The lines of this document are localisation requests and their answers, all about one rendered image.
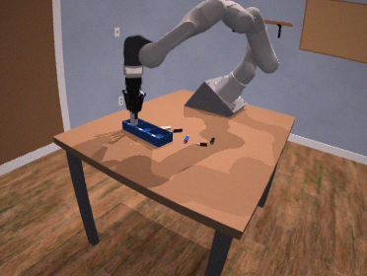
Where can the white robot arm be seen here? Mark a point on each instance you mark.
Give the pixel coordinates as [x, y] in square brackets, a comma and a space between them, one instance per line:
[151, 54]

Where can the blue three-compartment bin rack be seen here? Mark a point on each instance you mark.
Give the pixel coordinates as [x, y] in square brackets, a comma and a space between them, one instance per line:
[157, 136]

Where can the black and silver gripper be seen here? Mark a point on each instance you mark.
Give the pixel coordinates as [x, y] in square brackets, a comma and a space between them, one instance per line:
[132, 93]

